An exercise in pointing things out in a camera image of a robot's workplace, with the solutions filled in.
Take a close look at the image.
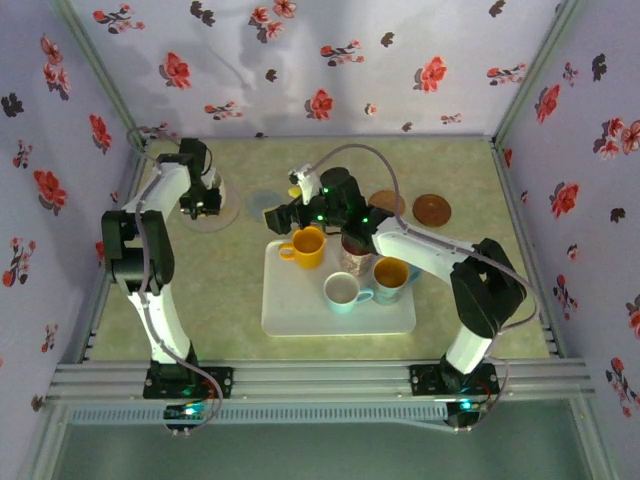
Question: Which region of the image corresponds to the pale pink mug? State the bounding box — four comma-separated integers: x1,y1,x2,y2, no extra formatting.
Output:
199,167,225,194

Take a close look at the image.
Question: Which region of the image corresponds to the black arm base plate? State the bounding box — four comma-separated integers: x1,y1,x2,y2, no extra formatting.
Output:
143,366,235,400
408,363,501,396

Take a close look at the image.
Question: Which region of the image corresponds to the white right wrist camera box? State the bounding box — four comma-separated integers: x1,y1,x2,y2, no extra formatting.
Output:
288,167,322,207

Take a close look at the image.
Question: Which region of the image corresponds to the round brown woven coaster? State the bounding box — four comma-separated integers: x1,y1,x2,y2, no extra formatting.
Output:
368,189,407,220
412,193,453,229

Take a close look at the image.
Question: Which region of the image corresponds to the small green-lit circuit board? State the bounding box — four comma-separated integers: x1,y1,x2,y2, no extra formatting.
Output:
163,401,207,422
446,397,490,431

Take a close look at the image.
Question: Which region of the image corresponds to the pink floral mug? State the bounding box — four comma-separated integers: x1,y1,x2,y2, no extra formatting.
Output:
339,234,376,279

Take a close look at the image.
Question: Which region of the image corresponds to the grey slotted cable duct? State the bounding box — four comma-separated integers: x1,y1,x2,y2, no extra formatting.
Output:
67,402,447,426

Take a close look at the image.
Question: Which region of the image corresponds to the light blue mug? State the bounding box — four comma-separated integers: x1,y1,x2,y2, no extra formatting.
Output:
322,271,375,315

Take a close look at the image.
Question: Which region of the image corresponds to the blue mug with yellow interior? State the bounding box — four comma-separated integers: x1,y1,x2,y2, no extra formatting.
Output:
370,256,424,306

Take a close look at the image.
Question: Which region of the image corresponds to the grey right arm cable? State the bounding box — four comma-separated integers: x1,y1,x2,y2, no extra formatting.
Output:
297,143,542,434

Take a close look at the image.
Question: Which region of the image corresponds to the aluminium enclosure frame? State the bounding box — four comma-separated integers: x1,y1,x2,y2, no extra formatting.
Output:
19,0,621,480

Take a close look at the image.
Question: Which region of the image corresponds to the round grey coaster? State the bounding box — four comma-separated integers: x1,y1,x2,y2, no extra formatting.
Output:
245,188,282,223

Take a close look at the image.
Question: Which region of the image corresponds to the aluminium mounting rail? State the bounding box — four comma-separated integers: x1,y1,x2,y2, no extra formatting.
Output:
47,358,596,401

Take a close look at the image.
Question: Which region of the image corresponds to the white rectangular tray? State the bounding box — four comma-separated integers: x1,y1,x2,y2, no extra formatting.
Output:
260,238,418,337

